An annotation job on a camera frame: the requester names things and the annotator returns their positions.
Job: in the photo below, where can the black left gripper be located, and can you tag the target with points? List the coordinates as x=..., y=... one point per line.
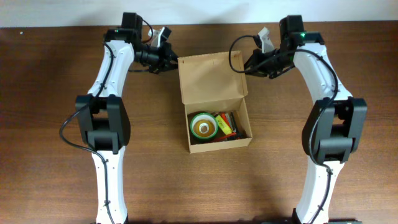
x=166, y=61

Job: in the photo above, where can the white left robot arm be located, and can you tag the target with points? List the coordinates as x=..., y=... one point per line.
x=103, y=121

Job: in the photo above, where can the brown cardboard box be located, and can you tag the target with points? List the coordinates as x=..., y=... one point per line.
x=208, y=85

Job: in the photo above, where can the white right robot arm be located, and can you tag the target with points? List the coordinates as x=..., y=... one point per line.
x=333, y=128

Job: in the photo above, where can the small yellow tape roll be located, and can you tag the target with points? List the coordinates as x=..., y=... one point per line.
x=204, y=128

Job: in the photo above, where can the green tape roll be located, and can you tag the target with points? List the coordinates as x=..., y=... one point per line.
x=205, y=116

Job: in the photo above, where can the yellow highlighter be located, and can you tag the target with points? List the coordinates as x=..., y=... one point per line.
x=223, y=125

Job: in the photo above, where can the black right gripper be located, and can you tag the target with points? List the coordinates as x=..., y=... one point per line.
x=254, y=59

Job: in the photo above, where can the red stapler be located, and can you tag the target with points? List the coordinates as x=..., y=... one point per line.
x=229, y=121

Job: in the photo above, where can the red utility knife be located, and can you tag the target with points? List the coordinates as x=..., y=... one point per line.
x=231, y=137

